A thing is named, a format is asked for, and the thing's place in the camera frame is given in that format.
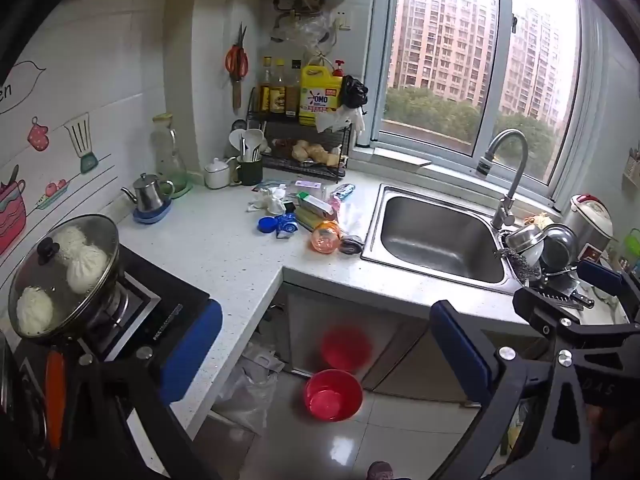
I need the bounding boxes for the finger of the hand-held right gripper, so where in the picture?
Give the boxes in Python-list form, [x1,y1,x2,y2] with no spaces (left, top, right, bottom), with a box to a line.
[512,285,640,347]
[577,258,640,322]

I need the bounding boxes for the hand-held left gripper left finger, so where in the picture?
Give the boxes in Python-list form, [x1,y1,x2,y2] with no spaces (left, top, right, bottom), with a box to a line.
[60,299,224,480]

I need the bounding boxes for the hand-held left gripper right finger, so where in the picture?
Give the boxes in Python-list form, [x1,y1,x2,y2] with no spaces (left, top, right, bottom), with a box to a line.
[430,300,597,480]

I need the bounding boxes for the red plastic basin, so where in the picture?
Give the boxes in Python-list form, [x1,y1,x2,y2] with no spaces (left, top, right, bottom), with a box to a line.
[304,368,364,424]

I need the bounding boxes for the white tissue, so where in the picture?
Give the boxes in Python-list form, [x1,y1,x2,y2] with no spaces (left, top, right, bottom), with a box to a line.
[247,185,287,216]

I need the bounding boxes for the green white carton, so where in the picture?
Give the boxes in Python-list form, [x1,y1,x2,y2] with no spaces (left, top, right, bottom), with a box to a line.
[295,190,336,216]

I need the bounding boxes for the black gas stove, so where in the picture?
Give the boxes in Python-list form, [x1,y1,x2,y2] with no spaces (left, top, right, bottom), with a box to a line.
[14,245,212,427]

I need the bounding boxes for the steel wool scrubber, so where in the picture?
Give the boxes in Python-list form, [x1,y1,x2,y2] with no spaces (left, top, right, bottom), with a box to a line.
[501,247,542,282]

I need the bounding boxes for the white rice cooker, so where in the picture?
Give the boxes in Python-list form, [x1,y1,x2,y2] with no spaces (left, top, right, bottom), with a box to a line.
[569,193,614,257]

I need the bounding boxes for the white plastic bags pile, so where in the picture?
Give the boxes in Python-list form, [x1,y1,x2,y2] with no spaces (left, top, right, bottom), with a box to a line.
[214,329,282,437]

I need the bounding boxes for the steel cabinet door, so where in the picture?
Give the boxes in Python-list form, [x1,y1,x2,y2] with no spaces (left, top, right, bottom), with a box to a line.
[284,280,503,403]

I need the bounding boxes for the steel pot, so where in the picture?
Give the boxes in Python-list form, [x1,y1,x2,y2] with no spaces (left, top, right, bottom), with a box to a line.
[70,255,128,347]

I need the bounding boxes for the stainless steel sink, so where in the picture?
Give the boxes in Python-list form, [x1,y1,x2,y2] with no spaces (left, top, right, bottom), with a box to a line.
[360,183,522,306]

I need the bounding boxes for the white steamed bun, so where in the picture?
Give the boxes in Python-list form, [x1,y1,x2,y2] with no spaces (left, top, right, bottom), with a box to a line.
[67,247,109,295]
[52,224,89,266]
[16,285,55,336]

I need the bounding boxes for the steel gooseneck faucet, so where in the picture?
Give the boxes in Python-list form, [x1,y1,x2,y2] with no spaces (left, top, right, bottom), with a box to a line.
[475,128,530,231]

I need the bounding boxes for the blue teapot base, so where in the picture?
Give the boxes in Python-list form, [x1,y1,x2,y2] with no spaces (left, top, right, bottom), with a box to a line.
[132,199,174,225]

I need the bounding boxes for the steel teapot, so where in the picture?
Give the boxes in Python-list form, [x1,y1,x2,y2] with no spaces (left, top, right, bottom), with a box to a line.
[121,173,176,214]

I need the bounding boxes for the white folded cloth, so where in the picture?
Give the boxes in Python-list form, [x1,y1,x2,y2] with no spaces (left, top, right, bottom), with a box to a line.
[339,202,371,239]

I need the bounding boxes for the white ceramic jar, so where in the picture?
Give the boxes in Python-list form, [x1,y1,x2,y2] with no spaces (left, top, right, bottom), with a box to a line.
[203,157,237,190]

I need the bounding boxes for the dark green utensil mug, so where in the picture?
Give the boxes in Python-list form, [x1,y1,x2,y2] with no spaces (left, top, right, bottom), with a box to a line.
[235,157,265,187]

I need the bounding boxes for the glass carafe with green lid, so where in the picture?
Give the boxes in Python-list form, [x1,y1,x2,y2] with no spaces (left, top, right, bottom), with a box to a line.
[152,112,189,187]

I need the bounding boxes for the white plastic spoons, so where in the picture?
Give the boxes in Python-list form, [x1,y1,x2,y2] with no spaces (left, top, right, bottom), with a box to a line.
[228,128,266,162]

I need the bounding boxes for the ginger roots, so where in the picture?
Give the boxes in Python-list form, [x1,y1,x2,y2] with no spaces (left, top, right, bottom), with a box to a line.
[292,139,342,167]

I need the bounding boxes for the white plastic bag on rack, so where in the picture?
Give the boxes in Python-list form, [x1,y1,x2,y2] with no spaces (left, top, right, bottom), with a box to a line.
[314,104,369,134]

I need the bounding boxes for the pink oven mitt sticker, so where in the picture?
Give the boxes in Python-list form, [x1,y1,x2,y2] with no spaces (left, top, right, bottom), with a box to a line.
[27,116,50,151]

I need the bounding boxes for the amber sauce bottle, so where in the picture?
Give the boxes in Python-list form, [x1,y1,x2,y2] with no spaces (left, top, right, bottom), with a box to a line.
[271,57,288,114]
[285,58,303,116]
[258,56,274,111]

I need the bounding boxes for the sliding window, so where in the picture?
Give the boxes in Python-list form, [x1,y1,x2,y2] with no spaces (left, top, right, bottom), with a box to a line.
[362,0,602,197]

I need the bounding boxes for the yellow detergent jug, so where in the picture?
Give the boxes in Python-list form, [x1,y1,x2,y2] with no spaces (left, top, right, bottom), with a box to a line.
[298,57,346,126]

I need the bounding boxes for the black plastic bag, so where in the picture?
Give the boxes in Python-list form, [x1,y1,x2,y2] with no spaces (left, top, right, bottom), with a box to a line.
[341,74,370,110]

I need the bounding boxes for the clear hanging plastic bag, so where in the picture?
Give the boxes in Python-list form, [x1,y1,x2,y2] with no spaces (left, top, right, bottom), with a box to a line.
[271,14,334,57]

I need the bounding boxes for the water heater pipes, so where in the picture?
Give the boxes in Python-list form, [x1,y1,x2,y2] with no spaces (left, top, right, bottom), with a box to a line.
[269,0,342,42]

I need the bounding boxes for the black handled knife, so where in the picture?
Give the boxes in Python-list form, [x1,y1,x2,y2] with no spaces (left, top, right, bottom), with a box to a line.
[542,283,597,310]

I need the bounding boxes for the black wire rack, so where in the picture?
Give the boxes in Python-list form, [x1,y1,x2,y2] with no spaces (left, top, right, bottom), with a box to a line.
[247,87,352,184]

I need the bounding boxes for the spatula wall sticker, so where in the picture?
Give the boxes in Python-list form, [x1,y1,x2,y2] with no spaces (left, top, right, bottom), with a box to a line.
[63,112,99,175]

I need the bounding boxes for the red handled scissors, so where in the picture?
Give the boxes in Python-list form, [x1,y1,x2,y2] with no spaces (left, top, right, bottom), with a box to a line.
[224,22,250,81]

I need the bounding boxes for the speech bubble wall sticker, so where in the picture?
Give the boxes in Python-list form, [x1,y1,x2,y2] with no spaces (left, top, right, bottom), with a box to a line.
[0,60,47,117]

